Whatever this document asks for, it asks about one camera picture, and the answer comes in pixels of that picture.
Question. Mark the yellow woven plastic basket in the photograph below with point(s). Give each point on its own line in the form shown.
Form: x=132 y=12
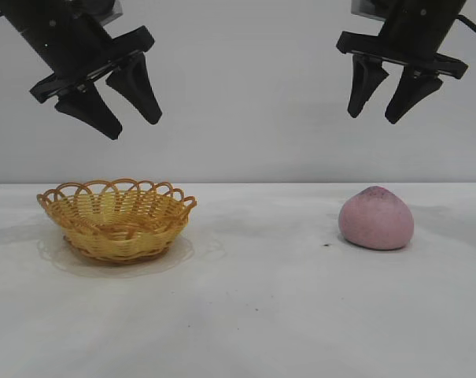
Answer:
x=115 y=232

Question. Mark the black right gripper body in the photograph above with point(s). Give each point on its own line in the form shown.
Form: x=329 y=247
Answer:
x=414 y=31

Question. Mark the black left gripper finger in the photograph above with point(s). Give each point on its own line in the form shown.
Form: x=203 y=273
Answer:
x=139 y=86
x=94 y=112

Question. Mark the pink peach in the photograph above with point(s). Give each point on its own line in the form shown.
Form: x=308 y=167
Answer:
x=375 y=220

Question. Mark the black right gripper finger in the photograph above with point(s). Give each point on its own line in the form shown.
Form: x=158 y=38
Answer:
x=363 y=84
x=410 y=94

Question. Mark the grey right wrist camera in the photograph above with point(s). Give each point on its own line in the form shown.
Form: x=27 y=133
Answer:
x=365 y=8

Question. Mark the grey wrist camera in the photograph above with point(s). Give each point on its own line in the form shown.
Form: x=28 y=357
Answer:
x=365 y=8
x=111 y=11

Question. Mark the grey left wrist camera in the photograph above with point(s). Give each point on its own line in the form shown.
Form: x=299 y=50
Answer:
x=111 y=11

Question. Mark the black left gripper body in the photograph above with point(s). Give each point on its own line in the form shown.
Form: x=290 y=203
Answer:
x=64 y=43

